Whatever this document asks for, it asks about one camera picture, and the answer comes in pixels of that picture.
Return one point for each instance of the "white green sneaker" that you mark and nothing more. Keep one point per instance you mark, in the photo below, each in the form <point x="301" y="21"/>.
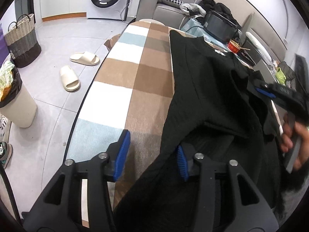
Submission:
<point x="6" y="151"/>

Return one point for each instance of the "red instant noodle cup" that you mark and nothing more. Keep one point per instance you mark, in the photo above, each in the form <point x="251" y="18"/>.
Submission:
<point x="233" y="46"/>

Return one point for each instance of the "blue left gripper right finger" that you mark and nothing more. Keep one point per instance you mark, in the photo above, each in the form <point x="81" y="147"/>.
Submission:
<point x="265" y="93"/>

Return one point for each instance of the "cream slipper near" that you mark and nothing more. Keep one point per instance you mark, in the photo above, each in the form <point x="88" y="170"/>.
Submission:
<point x="69" y="79"/>

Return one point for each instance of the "grey sofa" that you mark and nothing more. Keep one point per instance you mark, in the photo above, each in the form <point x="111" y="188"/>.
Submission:
<point x="166" y="14"/>

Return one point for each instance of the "person's right hand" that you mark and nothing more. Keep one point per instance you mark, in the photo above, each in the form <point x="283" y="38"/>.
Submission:
<point x="287" y="142"/>

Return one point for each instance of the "black knit sweater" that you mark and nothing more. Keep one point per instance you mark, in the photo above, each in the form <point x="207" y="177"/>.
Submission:
<point x="216" y="110"/>

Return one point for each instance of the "pile of black clothes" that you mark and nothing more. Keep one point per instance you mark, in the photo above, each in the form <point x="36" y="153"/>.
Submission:
<point x="223" y="10"/>

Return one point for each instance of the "black rice cooker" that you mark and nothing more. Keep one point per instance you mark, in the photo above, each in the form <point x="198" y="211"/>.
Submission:
<point x="219" y="27"/>

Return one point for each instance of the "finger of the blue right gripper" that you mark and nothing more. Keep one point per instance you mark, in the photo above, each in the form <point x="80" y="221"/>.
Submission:
<point x="187" y="158"/>

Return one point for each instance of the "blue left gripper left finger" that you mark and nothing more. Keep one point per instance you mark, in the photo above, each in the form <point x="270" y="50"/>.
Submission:
<point x="117" y="155"/>

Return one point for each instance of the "cream slipper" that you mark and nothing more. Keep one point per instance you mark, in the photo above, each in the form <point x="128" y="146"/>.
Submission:
<point x="85" y="58"/>
<point x="69" y="79"/>

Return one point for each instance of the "purple bag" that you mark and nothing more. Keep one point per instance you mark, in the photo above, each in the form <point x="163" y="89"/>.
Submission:
<point x="4" y="52"/>

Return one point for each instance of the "cream slipper far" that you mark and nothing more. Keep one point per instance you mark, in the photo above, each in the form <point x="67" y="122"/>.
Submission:
<point x="85" y="58"/>

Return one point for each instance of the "woven laundry basket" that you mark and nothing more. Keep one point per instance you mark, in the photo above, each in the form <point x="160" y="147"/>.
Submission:
<point x="21" y="40"/>

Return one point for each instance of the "green toy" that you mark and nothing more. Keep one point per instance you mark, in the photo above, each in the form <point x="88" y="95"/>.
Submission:
<point x="280" y="76"/>

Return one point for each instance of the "white round stool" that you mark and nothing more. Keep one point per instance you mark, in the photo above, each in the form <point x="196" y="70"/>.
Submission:
<point x="151" y="21"/>

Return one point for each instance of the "beige trash bin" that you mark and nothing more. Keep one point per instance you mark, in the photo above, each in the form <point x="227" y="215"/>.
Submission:
<point x="17" y="105"/>

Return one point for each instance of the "plaid table cloth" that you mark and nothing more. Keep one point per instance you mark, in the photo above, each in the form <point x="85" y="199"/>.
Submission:
<point x="135" y="89"/>

